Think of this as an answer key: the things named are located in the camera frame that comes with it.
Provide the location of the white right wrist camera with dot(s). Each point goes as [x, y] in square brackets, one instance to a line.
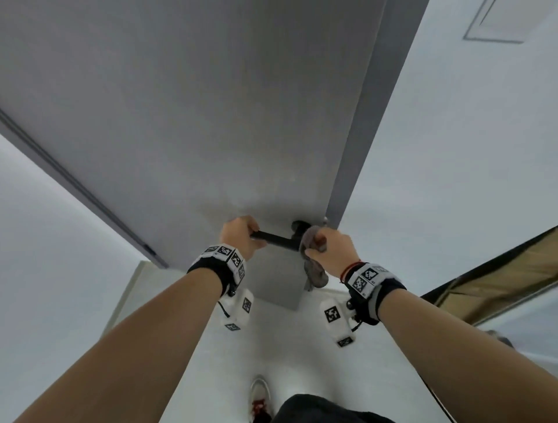
[335, 322]

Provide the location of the person's right hand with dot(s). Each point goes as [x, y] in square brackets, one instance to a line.
[338, 255]

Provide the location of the grey cleaning cloth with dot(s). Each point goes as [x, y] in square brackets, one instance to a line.
[314, 272]

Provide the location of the dark grey door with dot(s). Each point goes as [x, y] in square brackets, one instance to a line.
[196, 109]

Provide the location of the white marker cube on wrist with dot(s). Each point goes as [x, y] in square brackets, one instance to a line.
[239, 311]

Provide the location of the black shirt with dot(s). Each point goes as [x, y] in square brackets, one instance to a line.
[322, 412]

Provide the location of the wristband with markers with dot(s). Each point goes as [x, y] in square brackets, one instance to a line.
[375, 283]
[218, 263]

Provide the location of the white and red left shoe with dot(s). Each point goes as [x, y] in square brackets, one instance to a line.
[260, 398]

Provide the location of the person's left forearm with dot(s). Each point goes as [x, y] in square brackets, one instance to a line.
[122, 357]

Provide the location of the person's left hand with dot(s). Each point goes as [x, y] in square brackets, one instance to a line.
[239, 239]

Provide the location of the person's right forearm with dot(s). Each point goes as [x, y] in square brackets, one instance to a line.
[479, 366]

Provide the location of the left wristband with markers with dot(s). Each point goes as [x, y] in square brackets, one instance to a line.
[218, 263]

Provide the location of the right wristband with markers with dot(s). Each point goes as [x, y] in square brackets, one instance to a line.
[375, 283]

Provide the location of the brown cardboard sheet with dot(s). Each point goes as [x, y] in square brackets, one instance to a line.
[501, 283]

